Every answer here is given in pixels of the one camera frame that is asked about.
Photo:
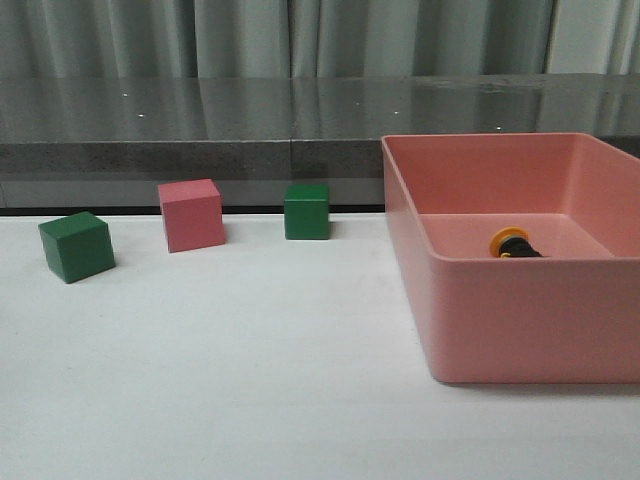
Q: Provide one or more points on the yellow push button switch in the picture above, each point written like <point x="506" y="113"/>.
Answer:
<point x="512" y="242"/>

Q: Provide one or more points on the grey stone ledge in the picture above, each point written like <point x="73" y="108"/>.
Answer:
<point x="106" y="144"/>

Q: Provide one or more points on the pink plastic bin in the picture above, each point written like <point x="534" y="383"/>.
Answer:
<point x="570" y="316"/>

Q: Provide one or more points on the grey curtain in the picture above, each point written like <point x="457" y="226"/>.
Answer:
<point x="288" y="39"/>

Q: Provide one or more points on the green cube left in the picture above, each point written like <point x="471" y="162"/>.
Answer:
<point x="77" y="246"/>

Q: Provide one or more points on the pink cube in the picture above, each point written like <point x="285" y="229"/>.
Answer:
<point x="192" y="215"/>

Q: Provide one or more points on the green cube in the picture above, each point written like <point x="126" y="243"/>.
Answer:
<point x="77" y="246"/>
<point x="306" y="212"/>

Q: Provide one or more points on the green cube centre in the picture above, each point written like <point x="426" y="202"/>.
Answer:
<point x="306" y="212"/>

